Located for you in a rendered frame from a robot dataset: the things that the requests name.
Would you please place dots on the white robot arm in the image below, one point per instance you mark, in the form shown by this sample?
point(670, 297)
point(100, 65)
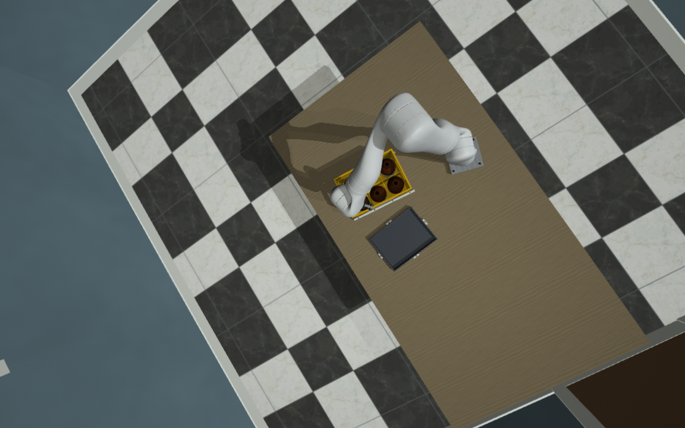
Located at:
point(410, 129)

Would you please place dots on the yellow bottle crate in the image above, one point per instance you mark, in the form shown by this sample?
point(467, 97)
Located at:
point(382, 181)

